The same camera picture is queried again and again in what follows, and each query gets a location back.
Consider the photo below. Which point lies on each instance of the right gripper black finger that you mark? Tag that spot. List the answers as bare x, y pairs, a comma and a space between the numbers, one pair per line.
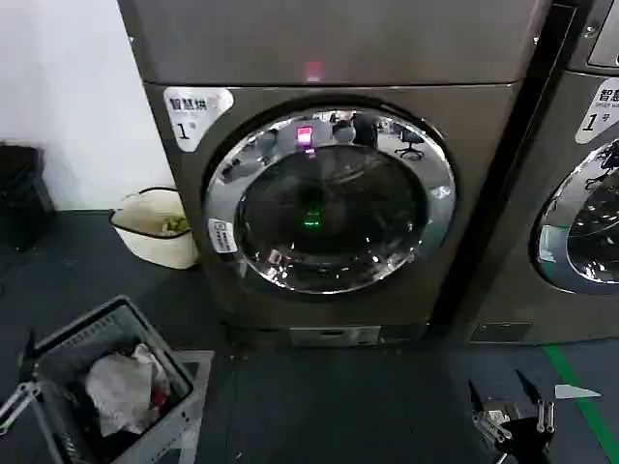
479, 398
528, 384

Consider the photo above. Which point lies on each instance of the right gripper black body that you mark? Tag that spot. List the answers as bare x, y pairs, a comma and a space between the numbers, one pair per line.
527, 444

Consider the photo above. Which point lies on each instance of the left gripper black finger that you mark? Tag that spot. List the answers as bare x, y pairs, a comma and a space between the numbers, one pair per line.
30, 357

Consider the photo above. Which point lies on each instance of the white floor tape piece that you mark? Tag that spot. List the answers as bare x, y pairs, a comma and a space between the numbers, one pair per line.
575, 391

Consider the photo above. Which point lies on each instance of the grey plastic laundry basket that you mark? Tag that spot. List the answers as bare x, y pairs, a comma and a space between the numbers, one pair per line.
72, 333

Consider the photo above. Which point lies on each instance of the green floor tape strip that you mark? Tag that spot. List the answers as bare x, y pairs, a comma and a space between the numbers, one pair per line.
587, 415

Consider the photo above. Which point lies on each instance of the grey dryer with coin panel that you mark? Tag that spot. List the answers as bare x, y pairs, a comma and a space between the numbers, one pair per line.
541, 309

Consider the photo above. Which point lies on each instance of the white crumpled cloth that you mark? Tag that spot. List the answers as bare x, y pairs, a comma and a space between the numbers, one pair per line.
121, 386

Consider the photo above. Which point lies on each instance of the round chrome door, partly seen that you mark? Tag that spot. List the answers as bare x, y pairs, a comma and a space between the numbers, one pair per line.
580, 270

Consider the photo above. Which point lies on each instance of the red garment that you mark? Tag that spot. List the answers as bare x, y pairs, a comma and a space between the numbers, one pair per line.
159, 396

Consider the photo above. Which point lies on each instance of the black box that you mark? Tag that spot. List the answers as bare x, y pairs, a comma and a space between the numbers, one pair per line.
21, 193

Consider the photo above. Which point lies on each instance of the white bin with black rim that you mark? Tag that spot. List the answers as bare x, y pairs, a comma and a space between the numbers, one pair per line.
155, 249

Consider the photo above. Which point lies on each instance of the round chrome glass dryer door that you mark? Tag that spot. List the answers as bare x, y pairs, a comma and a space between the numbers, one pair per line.
333, 270

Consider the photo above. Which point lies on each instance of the small white door sticker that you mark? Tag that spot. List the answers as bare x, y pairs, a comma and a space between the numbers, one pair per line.
222, 236

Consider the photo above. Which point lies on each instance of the silver number label sticker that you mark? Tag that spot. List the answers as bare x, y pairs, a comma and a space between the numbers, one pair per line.
191, 118
599, 113

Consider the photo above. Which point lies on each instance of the grey dryer with number label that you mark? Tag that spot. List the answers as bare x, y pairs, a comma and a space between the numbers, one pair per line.
367, 43

